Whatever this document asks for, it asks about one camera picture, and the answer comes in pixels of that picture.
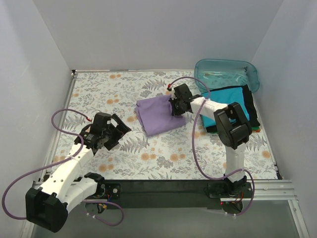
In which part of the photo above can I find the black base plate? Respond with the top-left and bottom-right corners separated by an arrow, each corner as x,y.
87,180 -> 253,210

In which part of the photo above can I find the purple t shirt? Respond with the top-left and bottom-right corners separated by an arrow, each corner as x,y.
135,95 -> 186,137

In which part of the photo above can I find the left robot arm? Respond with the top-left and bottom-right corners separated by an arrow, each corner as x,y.
25,112 -> 131,233

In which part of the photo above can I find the teal plastic bin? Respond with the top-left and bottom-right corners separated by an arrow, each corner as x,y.
194,59 -> 260,93

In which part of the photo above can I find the aluminium frame rail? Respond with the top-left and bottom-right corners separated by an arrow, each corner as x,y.
33,180 -> 295,203

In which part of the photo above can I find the floral table mat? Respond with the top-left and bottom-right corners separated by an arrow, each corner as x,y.
49,70 -> 278,180

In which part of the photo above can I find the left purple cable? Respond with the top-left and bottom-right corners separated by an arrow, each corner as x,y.
1,109 -> 124,226

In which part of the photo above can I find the purple cable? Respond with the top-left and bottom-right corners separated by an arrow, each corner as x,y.
166,76 -> 256,217
1,109 -> 124,226

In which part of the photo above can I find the teal folded t shirt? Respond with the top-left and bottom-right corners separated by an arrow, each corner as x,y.
202,87 -> 250,128

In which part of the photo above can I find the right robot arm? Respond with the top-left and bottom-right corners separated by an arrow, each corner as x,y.
167,84 -> 252,197

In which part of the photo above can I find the green folded t shirt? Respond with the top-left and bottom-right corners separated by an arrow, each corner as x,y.
252,126 -> 261,133

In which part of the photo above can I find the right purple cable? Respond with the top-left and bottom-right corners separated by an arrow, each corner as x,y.
166,76 -> 256,217

